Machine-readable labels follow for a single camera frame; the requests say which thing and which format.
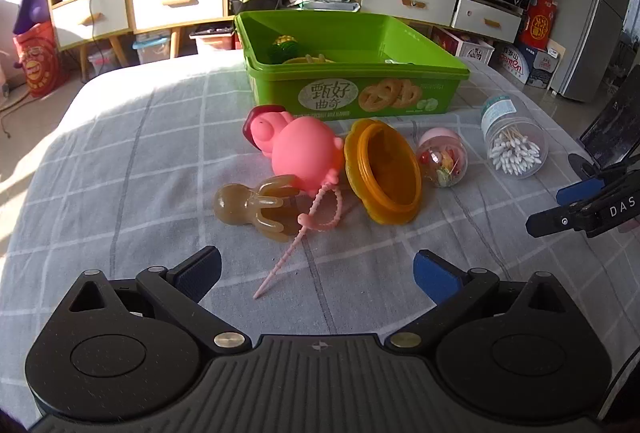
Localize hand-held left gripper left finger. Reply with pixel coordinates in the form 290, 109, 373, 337
65, 245, 253, 355

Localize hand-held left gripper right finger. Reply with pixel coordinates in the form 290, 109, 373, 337
385, 249, 573, 355

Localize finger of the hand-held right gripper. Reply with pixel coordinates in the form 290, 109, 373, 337
526, 202, 596, 240
556, 178, 608, 205

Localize clear capsule with pink cap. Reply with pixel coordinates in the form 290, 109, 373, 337
416, 127, 469, 189

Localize green plastic cookie box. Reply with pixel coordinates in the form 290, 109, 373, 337
234, 10, 471, 121

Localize green yellow-striped toy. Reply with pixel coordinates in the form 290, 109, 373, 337
271, 36, 302, 62

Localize clear cotton swab jar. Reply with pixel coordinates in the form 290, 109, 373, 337
480, 94, 549, 180

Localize translucent brown octopus toy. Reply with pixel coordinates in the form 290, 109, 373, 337
214, 174, 303, 244

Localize grey checkered blanket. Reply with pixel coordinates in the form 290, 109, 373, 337
0, 46, 640, 414

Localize white blue carton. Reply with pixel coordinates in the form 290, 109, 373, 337
492, 44, 558, 89

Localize red gift box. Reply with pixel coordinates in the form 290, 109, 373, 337
517, 0, 558, 49

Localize orange plastic mold cup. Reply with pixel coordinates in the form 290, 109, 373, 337
344, 118, 425, 226

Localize pink rubber pig toy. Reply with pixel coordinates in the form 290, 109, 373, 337
242, 104, 347, 300

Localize white cabinet drawer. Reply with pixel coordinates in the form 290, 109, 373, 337
451, 0, 524, 43
129, 0, 226, 34
360, 0, 460, 25
51, 0, 128, 49

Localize clear storage box blue lid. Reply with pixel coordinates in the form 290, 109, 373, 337
132, 33, 173, 65

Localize small clear storage box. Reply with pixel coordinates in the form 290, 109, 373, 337
87, 48, 121, 76

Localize red shopping bag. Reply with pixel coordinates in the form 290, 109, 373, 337
12, 20, 63, 98

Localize purple bag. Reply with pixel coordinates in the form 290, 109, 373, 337
12, 0, 51, 36

